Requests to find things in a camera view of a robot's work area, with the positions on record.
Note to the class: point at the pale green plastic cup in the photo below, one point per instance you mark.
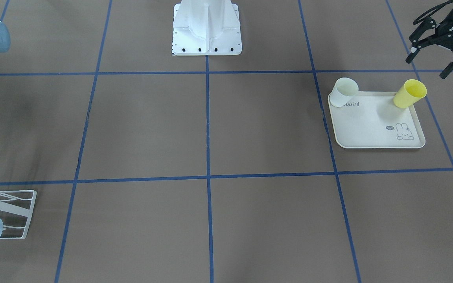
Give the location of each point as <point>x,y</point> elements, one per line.
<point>343,91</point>

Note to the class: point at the white wire cup rack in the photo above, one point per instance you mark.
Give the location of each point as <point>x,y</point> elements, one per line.
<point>16,209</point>

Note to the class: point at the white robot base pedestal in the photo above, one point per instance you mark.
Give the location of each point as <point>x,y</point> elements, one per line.
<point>206,28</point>

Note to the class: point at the cream tray with bunny drawing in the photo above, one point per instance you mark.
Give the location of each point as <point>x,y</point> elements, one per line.
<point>371,120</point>

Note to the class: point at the yellow plastic cup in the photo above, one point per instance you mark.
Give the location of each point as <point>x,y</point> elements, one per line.
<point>411,92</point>

